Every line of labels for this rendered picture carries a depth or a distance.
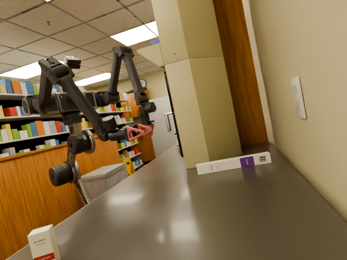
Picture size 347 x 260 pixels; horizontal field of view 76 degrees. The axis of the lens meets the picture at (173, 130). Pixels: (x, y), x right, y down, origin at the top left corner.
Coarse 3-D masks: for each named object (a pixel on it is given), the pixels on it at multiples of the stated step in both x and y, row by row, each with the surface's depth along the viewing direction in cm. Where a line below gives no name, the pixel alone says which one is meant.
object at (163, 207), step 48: (144, 192) 79; (192, 192) 69; (240, 192) 61; (288, 192) 55; (96, 240) 51; (144, 240) 46; (192, 240) 43; (240, 240) 40; (288, 240) 37; (336, 240) 34
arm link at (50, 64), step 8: (40, 64) 109; (48, 64) 108; (56, 64) 110; (64, 64) 111; (56, 72) 107; (64, 72) 110; (40, 80) 121; (48, 80) 118; (40, 88) 125; (48, 88) 123; (40, 96) 130; (48, 96) 130; (40, 104) 132
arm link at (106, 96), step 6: (114, 48) 159; (126, 48) 155; (114, 54) 161; (114, 60) 163; (120, 60) 164; (114, 66) 164; (120, 66) 166; (114, 72) 165; (114, 78) 167; (114, 84) 169; (108, 90) 171; (114, 90) 171; (108, 96) 169; (108, 102) 171
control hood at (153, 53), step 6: (144, 48) 99; (150, 48) 99; (156, 48) 98; (144, 54) 100; (150, 54) 99; (156, 54) 98; (150, 60) 99; (156, 60) 98; (162, 60) 98; (162, 66) 99
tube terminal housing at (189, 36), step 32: (160, 0) 95; (192, 0) 97; (160, 32) 97; (192, 32) 96; (192, 64) 95; (224, 64) 104; (192, 96) 96; (224, 96) 103; (192, 128) 97; (224, 128) 102; (192, 160) 99
